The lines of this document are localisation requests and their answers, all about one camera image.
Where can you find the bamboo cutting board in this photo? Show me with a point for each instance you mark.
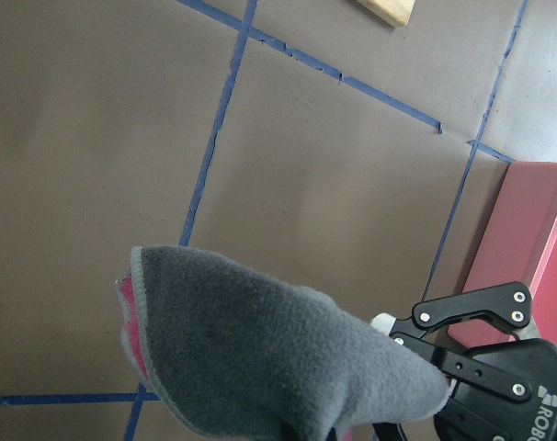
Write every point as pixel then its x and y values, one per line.
pixel 396 13

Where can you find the pink plastic bin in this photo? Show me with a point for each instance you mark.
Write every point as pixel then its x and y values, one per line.
pixel 519 242

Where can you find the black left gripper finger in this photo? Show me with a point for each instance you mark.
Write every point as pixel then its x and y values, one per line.
pixel 506 307

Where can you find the grey and pink cloth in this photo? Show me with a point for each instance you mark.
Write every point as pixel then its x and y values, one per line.
pixel 234 353

